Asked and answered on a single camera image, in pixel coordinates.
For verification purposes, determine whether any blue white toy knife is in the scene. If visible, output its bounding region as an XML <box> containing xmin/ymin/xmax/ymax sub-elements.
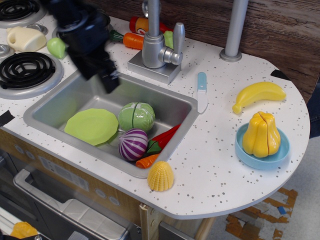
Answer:
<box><xmin>197</xmin><ymin>72</ymin><xmax>208</xmax><ymax>114</ymax></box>

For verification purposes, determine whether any orange toy carrot in sink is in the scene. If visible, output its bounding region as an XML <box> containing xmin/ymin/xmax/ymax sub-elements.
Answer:
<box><xmin>135</xmin><ymin>153</ymin><xmax>160</xmax><ymax>169</ymax></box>

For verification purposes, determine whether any light green toy behind faucet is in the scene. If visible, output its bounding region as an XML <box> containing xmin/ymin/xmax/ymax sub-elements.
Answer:
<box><xmin>163</xmin><ymin>30</ymin><xmax>174</xmax><ymax>49</ymax></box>

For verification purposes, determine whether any purple toy onion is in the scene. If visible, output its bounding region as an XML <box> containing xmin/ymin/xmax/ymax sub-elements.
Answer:
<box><xmin>118</xmin><ymin>128</ymin><xmax>148</xmax><ymax>161</ymax></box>

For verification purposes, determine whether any red orange toy bottle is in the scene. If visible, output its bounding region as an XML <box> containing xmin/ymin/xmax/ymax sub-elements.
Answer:
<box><xmin>129</xmin><ymin>16</ymin><xmax>174</xmax><ymax>35</ymax></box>

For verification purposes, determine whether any green toy plate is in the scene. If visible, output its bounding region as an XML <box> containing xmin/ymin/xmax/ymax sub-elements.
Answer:
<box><xmin>64</xmin><ymin>108</ymin><xmax>119</xmax><ymax>146</ymax></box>

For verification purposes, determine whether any oven door with handle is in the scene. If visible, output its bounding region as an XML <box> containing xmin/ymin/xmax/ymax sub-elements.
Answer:
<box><xmin>0</xmin><ymin>151</ymin><xmax>142</xmax><ymax>240</ymax></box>

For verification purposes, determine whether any black stove burner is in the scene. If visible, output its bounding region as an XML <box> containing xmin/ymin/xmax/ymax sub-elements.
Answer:
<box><xmin>0</xmin><ymin>0</ymin><xmax>47</xmax><ymax>29</ymax></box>
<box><xmin>0</xmin><ymin>52</ymin><xmax>64</xmax><ymax>100</ymax></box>

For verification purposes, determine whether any silver sink basin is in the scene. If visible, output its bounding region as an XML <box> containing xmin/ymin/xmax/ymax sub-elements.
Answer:
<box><xmin>23</xmin><ymin>71</ymin><xmax>199</xmax><ymax>178</ymax></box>

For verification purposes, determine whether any green toy cabbage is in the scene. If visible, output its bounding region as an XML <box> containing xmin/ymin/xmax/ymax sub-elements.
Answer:
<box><xmin>118</xmin><ymin>102</ymin><xmax>156</xmax><ymax>132</ymax></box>

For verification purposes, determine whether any red toy chili pepper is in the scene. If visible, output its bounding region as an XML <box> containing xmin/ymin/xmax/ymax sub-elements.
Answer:
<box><xmin>145</xmin><ymin>124</ymin><xmax>181</xmax><ymax>155</ymax></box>

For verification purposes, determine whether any orange toy carrot on counter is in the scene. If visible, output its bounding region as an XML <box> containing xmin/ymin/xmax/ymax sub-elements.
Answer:
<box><xmin>109</xmin><ymin>29</ymin><xmax>144</xmax><ymax>50</ymax></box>

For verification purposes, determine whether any cream toy jug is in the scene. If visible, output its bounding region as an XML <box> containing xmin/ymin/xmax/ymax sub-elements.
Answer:
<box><xmin>6</xmin><ymin>26</ymin><xmax>47</xmax><ymax>52</ymax></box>

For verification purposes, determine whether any yellow toy squash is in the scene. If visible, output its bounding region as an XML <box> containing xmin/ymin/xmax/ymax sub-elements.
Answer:
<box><xmin>242</xmin><ymin>111</ymin><xmax>281</xmax><ymax>158</ymax></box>

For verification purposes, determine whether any light green toy pear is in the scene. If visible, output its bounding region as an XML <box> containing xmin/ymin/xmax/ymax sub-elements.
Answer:
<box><xmin>46</xmin><ymin>37</ymin><xmax>66</xmax><ymax>59</ymax></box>

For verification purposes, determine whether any light blue toy bowl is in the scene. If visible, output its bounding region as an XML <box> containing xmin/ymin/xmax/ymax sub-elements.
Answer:
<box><xmin>234</xmin><ymin>123</ymin><xmax>291</xmax><ymax>170</ymax></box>

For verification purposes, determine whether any front black stove burner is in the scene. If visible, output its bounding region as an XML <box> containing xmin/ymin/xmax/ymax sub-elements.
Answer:
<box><xmin>0</xmin><ymin>52</ymin><xmax>64</xmax><ymax>100</ymax></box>

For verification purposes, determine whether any yellow toy corn piece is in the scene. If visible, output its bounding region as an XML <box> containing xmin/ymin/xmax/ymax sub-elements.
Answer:
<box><xmin>147</xmin><ymin>161</ymin><xmax>174</xmax><ymax>192</ymax></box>

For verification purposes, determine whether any yellow toy banana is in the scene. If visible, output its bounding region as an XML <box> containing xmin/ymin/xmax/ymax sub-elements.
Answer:
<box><xmin>232</xmin><ymin>82</ymin><xmax>287</xmax><ymax>114</ymax></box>

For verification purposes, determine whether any yellow toy below counter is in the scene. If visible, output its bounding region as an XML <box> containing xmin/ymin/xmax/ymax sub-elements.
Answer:
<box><xmin>10</xmin><ymin>221</ymin><xmax>38</xmax><ymax>239</ymax></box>

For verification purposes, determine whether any silver toy faucet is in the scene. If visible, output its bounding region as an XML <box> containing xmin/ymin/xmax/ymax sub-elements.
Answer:
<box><xmin>127</xmin><ymin>0</ymin><xmax>185</xmax><ymax>84</ymax></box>

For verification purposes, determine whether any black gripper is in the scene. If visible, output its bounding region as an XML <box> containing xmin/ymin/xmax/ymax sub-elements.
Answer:
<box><xmin>57</xmin><ymin>12</ymin><xmax>120</xmax><ymax>94</ymax></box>

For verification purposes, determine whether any grey vertical pole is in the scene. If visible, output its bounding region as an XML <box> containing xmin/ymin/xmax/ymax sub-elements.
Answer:
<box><xmin>219</xmin><ymin>0</ymin><xmax>249</xmax><ymax>63</ymax></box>

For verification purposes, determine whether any rear black stove burner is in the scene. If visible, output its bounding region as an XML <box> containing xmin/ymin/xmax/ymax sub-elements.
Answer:
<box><xmin>0</xmin><ymin>0</ymin><xmax>47</xmax><ymax>29</ymax></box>

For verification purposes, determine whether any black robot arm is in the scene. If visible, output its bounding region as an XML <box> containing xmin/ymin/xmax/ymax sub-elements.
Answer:
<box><xmin>41</xmin><ymin>0</ymin><xmax>119</xmax><ymax>93</ymax></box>

